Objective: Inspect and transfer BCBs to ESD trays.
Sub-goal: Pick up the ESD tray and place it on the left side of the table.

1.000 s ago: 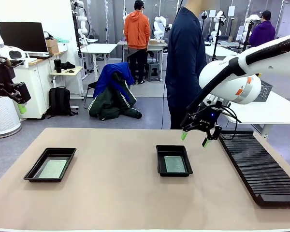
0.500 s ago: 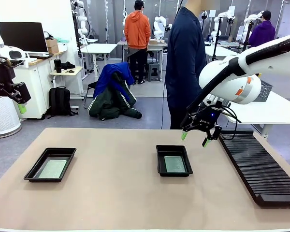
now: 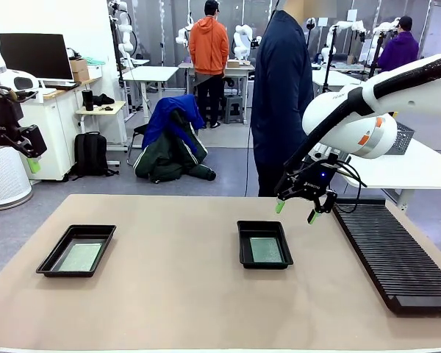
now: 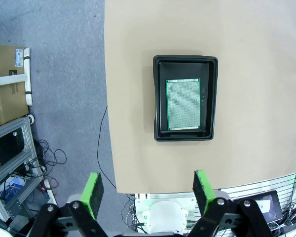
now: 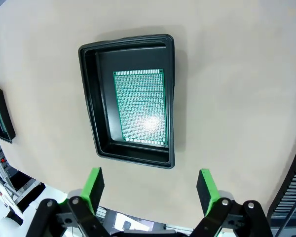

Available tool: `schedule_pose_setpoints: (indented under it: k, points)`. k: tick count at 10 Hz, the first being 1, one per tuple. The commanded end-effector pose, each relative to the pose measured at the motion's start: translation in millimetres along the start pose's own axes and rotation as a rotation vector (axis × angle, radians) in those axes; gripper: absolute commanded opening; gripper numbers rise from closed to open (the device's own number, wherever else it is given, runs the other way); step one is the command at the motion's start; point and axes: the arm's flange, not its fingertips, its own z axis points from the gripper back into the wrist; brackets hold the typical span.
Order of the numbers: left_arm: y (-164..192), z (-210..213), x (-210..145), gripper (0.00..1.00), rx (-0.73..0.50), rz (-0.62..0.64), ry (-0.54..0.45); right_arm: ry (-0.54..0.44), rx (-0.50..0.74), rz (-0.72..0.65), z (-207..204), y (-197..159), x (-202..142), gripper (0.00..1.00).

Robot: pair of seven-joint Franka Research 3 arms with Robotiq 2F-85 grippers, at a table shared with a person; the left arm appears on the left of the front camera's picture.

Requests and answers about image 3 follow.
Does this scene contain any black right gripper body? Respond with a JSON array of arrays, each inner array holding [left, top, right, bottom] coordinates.
[[287, 153, 340, 202]]

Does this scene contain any small wooden top side table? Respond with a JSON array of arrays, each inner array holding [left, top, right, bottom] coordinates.
[[75, 101, 129, 152]]

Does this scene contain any black cloth bundle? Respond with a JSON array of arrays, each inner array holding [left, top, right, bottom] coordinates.
[[93, 93, 116, 108]]

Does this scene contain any black ESD tray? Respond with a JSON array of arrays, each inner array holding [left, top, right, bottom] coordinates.
[[35, 224, 118, 279], [237, 220, 295, 270]]

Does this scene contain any white cabinet with wooden top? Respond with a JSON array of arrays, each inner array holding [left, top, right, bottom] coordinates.
[[17, 76, 104, 182]]

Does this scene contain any green circuit board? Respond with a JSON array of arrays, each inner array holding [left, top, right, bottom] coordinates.
[[249, 236, 285, 264], [57, 240, 108, 274]]

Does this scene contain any person in purple hoodie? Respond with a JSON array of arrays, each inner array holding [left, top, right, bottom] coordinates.
[[376, 15, 421, 74]]

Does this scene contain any black computer monitor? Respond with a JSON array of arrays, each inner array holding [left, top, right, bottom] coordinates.
[[0, 32, 75, 91]]

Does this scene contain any person in orange hoodie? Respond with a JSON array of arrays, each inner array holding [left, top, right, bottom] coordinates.
[[187, 0, 231, 129]]

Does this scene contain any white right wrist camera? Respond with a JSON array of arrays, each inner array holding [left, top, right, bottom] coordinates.
[[313, 142, 351, 163]]

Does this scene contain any cardboard box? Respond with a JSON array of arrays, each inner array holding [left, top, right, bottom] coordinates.
[[69, 57, 90, 83]]

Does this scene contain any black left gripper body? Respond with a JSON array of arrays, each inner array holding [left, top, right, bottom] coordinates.
[[0, 97, 25, 147]]

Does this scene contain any grey mesh basket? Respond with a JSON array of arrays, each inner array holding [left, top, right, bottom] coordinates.
[[389, 121, 416, 156]]

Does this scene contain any grey background workbench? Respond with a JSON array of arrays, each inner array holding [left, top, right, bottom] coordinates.
[[178, 61, 257, 123]]

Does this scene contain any black backpack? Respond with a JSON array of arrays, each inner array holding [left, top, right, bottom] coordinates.
[[70, 131, 120, 182]]

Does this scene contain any person in navy jacket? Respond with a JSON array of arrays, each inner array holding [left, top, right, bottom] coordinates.
[[250, 0, 315, 198]]

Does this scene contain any black right arm cable sleeve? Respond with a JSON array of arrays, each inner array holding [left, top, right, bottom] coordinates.
[[283, 54, 441, 174]]

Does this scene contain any white side table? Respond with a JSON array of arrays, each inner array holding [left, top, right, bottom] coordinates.
[[337, 136, 441, 213]]

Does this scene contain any grey plastic stool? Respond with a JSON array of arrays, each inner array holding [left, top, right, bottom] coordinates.
[[223, 94, 245, 125]]

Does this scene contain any white background desk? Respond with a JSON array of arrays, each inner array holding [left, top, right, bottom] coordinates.
[[121, 65, 180, 113]]

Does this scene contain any black slotted board rack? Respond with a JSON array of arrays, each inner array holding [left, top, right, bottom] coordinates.
[[331, 199, 441, 317]]

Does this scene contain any chair with draped jackets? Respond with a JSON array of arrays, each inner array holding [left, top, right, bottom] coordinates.
[[126, 94, 217, 184]]

